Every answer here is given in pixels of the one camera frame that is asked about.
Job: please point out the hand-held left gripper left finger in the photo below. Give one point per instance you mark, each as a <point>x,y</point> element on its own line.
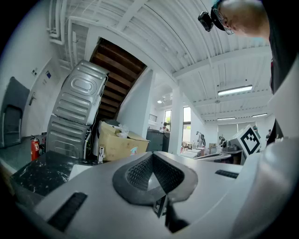
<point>98,205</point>

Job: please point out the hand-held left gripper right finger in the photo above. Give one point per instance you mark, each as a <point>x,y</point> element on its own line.
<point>210,186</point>

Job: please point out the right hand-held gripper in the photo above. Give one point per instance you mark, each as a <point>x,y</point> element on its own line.
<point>250,140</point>

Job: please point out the long ceiling light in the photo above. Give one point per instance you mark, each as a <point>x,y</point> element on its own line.
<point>226,118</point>
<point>234,90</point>
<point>259,115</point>

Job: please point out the white rectangular sink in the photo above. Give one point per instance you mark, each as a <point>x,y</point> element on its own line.
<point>78,171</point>

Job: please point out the chrome faucet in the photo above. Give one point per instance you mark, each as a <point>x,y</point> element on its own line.
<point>101,154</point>

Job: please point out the window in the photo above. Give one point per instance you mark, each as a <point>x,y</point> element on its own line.
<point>168,119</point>

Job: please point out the brown cardboard box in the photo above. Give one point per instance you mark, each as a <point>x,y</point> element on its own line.
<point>119,145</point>

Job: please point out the black marble countertop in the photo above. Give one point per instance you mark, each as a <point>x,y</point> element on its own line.
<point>42,172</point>

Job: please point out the upright grey washing machine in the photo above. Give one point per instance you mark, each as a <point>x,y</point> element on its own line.
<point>65,137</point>

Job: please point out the clear crumpled plastic bag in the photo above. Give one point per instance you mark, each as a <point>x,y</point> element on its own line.
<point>123,131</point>

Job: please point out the white appliance with dark lid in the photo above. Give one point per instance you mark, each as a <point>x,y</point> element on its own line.
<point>111,122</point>

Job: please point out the red fire extinguisher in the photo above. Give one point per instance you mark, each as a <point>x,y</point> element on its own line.
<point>35,148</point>

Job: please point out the tilted grey washing machine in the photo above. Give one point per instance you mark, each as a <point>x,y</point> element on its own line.
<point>79,93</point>

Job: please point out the white door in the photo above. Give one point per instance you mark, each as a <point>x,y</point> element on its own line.
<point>39,98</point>

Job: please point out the person's black shirt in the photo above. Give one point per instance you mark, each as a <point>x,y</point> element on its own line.
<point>282,42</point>

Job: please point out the brown wooden staircase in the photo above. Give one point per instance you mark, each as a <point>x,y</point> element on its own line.
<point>116,70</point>

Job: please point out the person's head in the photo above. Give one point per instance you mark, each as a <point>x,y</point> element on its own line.
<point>245,16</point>

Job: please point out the black head camera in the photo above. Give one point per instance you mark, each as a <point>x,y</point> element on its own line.
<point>206,21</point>

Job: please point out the blue wall sign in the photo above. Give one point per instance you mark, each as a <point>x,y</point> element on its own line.
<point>48,74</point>

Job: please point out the wall switch plate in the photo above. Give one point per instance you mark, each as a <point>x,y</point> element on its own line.
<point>34,71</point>

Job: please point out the white wall pipes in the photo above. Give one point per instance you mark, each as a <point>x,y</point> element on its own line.
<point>57,21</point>

